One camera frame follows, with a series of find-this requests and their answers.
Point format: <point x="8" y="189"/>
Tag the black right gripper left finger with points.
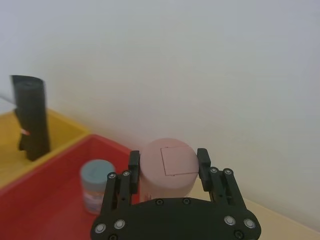
<point x="134" y="172"/>

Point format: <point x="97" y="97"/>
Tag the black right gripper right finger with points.
<point x="205" y="170"/>

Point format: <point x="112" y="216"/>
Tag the pink-lidded round container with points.
<point x="155" y="172"/>

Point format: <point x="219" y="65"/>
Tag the small jar with blue lid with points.
<point x="96" y="175"/>

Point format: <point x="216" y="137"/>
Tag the yellow plastic bin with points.
<point x="63" y="128"/>

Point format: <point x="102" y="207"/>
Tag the red plastic bin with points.
<point x="50" y="200"/>

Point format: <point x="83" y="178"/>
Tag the black rolled sheet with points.
<point x="31" y="112"/>

